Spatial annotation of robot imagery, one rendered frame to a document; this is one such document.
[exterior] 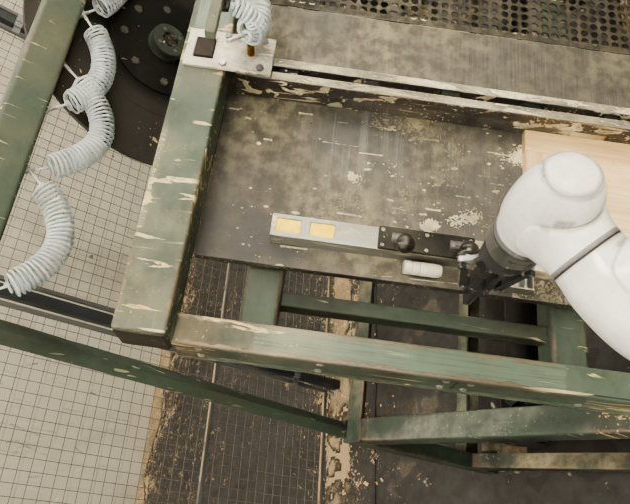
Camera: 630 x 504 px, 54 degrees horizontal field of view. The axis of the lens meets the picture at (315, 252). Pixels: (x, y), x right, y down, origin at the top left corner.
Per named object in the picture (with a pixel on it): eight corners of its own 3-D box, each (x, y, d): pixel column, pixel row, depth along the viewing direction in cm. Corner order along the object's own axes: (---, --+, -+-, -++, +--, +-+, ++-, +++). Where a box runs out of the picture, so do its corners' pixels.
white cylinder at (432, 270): (401, 275, 127) (438, 280, 127) (404, 270, 124) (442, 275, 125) (402, 262, 128) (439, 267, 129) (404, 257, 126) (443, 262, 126)
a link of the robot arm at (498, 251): (560, 263, 85) (543, 278, 90) (557, 205, 88) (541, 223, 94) (495, 254, 85) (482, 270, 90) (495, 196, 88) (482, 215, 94)
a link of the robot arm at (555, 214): (475, 219, 87) (537, 293, 83) (515, 160, 72) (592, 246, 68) (531, 183, 90) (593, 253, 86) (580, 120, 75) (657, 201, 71)
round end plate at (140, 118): (260, 204, 189) (-16, 81, 148) (250, 210, 194) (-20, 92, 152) (293, 10, 221) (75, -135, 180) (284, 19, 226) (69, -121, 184)
